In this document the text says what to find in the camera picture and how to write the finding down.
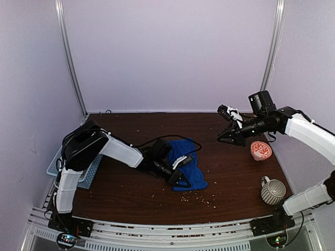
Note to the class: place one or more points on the blue towel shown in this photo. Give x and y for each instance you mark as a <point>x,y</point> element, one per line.
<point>191,170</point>

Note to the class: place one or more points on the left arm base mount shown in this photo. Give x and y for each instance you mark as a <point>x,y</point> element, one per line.
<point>72,234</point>

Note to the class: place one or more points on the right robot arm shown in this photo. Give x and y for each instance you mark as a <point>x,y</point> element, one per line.
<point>293,123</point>

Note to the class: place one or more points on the left aluminium frame post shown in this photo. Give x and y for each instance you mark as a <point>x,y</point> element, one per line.
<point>68,55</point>

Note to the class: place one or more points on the aluminium frame post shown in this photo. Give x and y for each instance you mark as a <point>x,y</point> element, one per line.
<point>274,44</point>
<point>68,55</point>

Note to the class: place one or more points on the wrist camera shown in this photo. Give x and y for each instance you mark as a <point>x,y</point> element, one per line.
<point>181,161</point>
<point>230,114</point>

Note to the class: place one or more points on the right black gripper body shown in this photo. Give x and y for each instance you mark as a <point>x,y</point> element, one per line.
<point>260,127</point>

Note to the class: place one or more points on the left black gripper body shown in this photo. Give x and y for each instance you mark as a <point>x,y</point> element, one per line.
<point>170,179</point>

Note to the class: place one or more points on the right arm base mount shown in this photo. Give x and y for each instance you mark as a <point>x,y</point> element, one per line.
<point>274,229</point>

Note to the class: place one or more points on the right aluminium frame post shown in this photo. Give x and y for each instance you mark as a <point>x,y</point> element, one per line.
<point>274,44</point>

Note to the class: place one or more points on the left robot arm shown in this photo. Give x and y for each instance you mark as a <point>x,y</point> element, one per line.
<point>82,146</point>

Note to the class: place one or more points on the front aluminium rail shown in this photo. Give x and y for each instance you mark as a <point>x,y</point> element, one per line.
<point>233,235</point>

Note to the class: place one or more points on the grey striped mug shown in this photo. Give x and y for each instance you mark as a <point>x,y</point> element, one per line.
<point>273,190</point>

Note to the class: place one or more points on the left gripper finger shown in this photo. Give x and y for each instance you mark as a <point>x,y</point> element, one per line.
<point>177,186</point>
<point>184,182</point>

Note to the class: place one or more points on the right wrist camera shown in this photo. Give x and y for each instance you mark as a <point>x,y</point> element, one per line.
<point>230,114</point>

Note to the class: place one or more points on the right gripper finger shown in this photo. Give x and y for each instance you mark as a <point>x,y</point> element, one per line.
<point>229,140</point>
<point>228,131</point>

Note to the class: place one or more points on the orange white patterned bowl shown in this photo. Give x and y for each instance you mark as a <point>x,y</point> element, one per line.
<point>260,150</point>

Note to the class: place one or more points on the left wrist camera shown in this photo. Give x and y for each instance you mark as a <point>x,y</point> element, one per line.
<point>181,161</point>

